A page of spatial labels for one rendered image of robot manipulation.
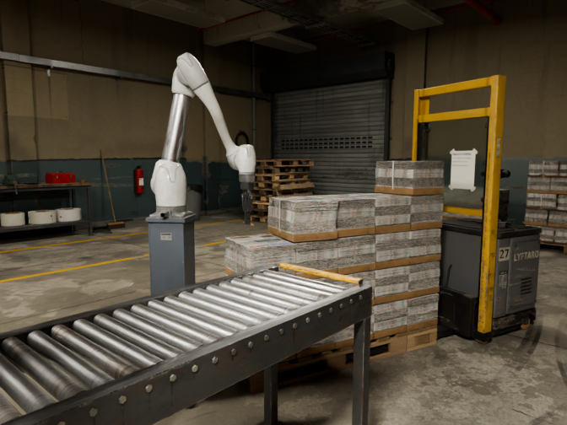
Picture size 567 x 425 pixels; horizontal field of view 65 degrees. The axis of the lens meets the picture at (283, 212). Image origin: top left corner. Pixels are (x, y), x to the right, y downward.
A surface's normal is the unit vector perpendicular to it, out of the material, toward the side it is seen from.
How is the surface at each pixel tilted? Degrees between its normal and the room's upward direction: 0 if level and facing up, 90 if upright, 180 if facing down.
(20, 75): 90
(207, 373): 90
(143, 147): 90
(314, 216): 90
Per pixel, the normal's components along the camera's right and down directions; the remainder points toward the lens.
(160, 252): -0.10, 0.11
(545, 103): -0.66, 0.09
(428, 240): 0.49, 0.10
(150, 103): 0.75, 0.08
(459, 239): -0.88, 0.05
